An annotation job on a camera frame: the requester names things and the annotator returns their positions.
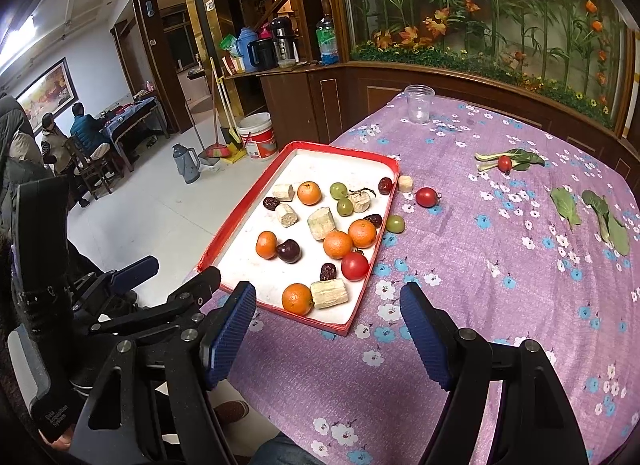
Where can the person's dark jacket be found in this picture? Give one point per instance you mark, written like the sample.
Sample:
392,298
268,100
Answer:
12,145

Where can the dark purple plum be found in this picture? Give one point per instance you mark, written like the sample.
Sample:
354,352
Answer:
288,250

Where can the green packet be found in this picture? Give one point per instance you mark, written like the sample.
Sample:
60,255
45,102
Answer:
229,42

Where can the clear plastic cup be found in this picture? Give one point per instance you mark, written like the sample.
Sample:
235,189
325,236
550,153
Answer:
419,104

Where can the brown wooden cabinet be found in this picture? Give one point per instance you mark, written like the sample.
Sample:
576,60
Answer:
300,100

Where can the blue thermos jug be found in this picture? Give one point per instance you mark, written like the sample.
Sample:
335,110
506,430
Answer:
245,45

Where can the red-capped flask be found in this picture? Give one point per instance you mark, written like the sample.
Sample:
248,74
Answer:
265,32

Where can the green-label plastic bottle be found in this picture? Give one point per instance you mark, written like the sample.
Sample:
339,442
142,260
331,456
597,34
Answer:
327,40

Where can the person's brown shoe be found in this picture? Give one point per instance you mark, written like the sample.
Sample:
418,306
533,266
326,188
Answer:
230,410

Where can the purple floral tablecloth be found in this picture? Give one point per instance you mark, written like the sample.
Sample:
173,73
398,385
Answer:
475,270

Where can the small red tomato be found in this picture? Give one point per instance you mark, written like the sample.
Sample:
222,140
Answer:
505,163

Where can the framed wall painting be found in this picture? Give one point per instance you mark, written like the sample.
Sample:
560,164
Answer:
47,90

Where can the person's jeans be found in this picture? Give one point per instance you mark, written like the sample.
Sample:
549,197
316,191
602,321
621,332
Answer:
285,452

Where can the green bok choy leaf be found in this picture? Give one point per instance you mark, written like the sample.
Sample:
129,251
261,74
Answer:
597,205
565,205
619,235

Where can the banana slice pieces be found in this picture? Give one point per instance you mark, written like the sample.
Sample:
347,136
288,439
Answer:
405,183

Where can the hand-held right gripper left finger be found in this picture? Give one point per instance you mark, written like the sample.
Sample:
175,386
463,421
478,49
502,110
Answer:
227,340

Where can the black steel thermos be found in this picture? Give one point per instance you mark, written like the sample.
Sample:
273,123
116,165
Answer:
282,40

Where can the broom with colourful bristles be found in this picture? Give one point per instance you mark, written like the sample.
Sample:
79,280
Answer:
216,151

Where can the red and white tray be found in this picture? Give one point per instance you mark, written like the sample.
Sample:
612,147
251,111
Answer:
240,265

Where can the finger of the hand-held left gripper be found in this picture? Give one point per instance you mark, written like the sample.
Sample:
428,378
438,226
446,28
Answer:
135,269
197,287

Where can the black kettle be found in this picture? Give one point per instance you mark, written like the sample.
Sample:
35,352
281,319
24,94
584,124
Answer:
262,52

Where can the white plastic bucket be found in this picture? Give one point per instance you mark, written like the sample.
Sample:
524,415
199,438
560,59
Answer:
257,137

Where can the dark wooden dining table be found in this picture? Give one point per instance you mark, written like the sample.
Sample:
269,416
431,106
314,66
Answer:
132,112

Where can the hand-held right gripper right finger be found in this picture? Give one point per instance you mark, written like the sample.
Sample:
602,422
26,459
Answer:
425,340

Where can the glass case of artificial flowers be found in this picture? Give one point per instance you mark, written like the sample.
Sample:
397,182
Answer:
475,20

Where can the bok choy stalk with leaf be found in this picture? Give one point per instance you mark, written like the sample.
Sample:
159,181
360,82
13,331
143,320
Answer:
522,156
487,166

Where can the grey thermos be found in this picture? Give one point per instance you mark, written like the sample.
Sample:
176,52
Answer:
185,165

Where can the wooden chair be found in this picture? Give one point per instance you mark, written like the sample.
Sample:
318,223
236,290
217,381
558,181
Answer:
85,170

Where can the person's left hand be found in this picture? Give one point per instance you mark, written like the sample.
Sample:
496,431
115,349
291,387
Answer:
59,442

